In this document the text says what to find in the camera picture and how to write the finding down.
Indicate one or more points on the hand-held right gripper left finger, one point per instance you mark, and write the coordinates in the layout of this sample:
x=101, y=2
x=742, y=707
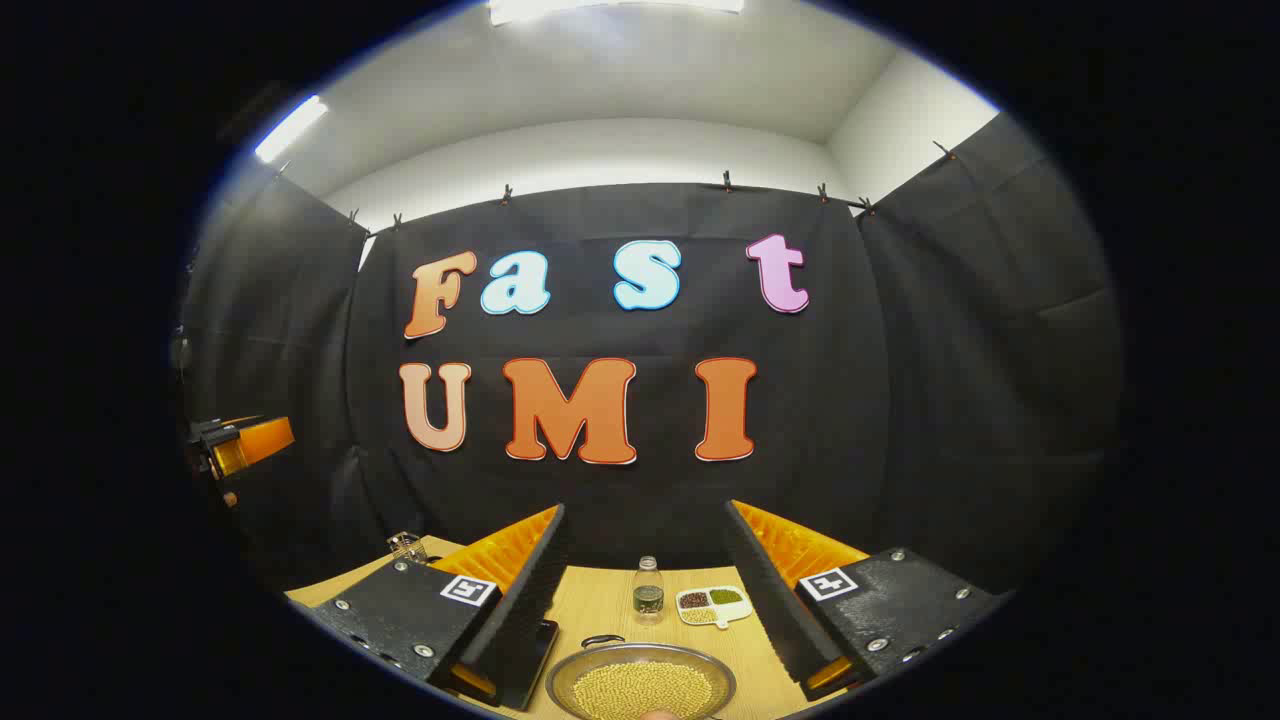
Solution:
x=520, y=600

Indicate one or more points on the clear plastic water bottle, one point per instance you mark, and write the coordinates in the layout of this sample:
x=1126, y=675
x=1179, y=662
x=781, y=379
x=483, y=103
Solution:
x=648, y=595

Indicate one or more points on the long ceiling light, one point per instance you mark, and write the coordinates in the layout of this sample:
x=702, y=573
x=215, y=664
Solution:
x=610, y=8
x=290, y=130

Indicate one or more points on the white divided bean tray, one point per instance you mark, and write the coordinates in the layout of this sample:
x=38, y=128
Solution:
x=712, y=607

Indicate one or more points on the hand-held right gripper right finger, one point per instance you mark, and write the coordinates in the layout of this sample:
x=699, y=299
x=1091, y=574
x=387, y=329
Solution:
x=765, y=600

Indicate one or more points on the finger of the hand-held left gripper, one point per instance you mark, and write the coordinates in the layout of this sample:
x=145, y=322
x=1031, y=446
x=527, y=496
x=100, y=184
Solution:
x=260, y=440

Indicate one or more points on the black induction cooktop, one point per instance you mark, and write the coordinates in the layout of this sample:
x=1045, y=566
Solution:
x=535, y=660

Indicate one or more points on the pile of yellow soybeans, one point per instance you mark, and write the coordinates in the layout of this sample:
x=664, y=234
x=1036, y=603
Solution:
x=645, y=690

